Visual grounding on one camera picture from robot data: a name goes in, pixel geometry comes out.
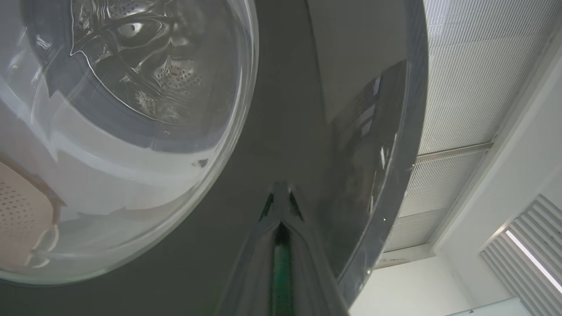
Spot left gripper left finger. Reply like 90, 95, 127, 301
215, 183, 282, 316

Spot steel washing machine drum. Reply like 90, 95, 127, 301
22, 0, 246, 150

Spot black round washing machine door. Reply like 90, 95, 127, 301
0, 0, 430, 316

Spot ceiling strip light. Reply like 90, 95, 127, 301
504, 228, 562, 294

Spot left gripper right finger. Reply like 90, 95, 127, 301
281, 183, 350, 316

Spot cream perforated laundry basket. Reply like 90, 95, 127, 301
0, 159, 67, 271

